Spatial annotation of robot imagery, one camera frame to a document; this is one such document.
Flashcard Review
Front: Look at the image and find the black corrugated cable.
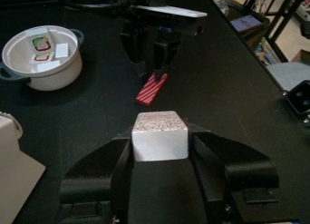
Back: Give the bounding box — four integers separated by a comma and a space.
64, 0, 146, 15

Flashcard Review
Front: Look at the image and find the white speckled rice block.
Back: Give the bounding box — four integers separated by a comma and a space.
131, 110, 190, 162

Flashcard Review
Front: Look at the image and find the white tile with red picture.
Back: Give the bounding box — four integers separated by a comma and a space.
32, 52, 55, 64

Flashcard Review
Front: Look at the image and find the black table edge bracket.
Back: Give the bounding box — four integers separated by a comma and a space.
281, 79, 310, 117

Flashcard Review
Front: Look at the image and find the black metal frame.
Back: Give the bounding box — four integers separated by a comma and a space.
213, 0, 310, 63

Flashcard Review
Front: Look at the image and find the small plain white block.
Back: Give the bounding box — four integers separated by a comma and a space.
53, 43, 71, 60

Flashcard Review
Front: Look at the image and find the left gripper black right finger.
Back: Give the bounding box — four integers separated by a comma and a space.
187, 122, 281, 224

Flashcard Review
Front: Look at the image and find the red white striped toy block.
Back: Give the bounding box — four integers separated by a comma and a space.
135, 72, 168, 107

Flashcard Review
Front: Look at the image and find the flat plain white block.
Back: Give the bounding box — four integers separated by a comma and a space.
35, 60, 62, 73

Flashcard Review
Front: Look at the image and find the brown cardboard box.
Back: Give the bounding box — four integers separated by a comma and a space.
290, 49, 310, 65

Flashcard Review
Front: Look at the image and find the box with purple screen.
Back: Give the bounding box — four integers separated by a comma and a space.
229, 14, 265, 34

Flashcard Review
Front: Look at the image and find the white tile with sushi picture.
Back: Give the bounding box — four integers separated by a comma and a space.
25, 27, 56, 56

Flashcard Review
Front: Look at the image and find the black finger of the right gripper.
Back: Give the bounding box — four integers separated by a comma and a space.
120, 23, 148, 78
152, 39, 183, 82

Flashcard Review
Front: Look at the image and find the white pot with grey handles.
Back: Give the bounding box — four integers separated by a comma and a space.
0, 24, 84, 93

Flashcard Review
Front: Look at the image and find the grey chair seat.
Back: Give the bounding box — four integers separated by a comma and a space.
265, 61, 310, 92

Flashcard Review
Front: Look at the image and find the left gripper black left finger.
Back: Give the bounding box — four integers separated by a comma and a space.
56, 129, 135, 224

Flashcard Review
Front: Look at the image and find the beige cutting board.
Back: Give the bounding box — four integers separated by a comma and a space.
0, 111, 47, 224

